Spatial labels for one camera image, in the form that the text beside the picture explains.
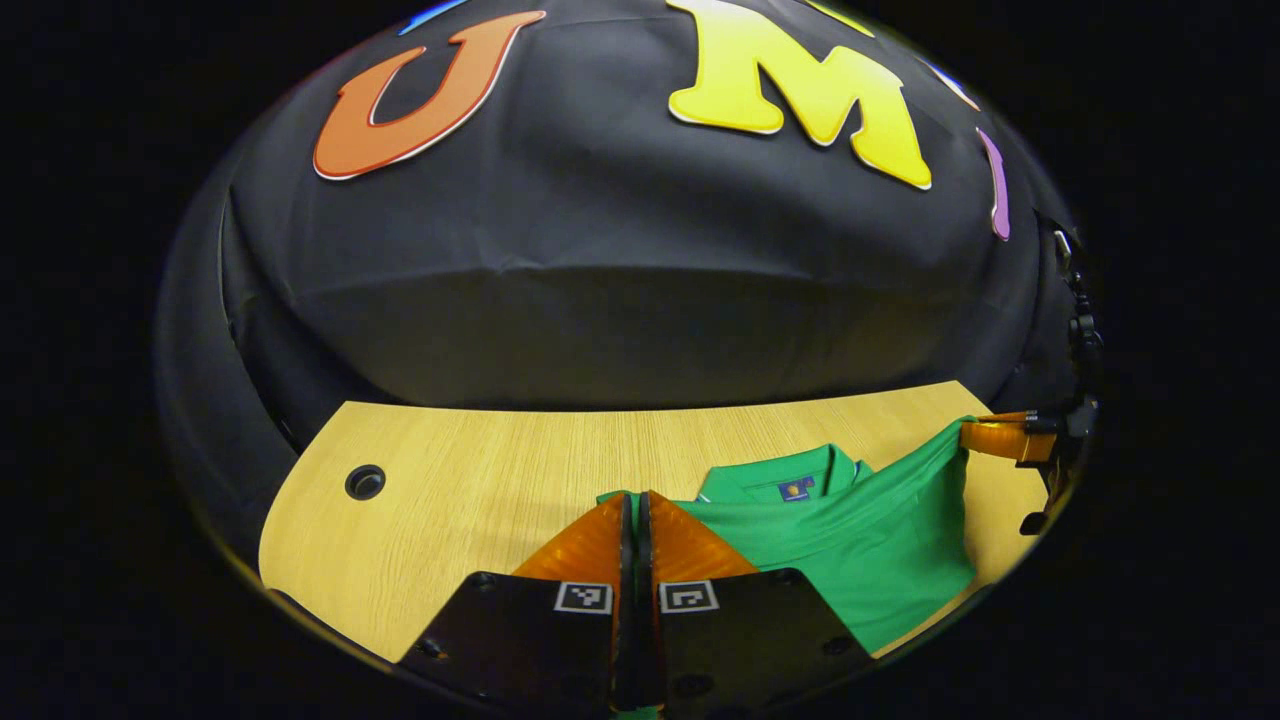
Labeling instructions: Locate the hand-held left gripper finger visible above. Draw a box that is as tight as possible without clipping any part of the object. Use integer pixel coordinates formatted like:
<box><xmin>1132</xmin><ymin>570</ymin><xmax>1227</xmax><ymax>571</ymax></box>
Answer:
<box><xmin>640</xmin><ymin>490</ymin><xmax>879</xmax><ymax>720</ymax></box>
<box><xmin>398</xmin><ymin>490</ymin><xmax>641</xmax><ymax>716</ymax></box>

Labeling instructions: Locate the black backdrop cloth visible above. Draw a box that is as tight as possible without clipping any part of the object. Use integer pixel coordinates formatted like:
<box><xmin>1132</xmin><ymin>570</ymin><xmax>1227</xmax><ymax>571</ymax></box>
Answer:
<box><xmin>155</xmin><ymin>0</ymin><xmax>1101</xmax><ymax>541</ymax></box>

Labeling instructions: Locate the green T-shirt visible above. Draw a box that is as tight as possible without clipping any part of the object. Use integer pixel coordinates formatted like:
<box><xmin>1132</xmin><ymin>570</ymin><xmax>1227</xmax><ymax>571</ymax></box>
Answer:
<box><xmin>597</xmin><ymin>418</ymin><xmax>979</xmax><ymax>720</ymax></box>

